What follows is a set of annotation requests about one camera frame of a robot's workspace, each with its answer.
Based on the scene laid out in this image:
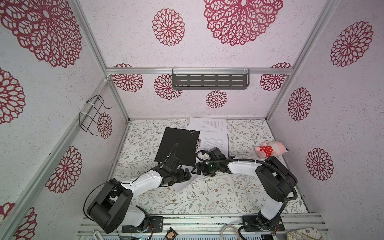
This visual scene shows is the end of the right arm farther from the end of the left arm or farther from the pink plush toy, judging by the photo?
the pink plush toy

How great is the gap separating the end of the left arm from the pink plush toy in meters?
0.49

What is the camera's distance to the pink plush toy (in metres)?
0.96

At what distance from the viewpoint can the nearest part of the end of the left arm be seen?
0.66 meters

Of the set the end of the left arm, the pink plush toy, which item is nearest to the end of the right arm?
the end of the left arm
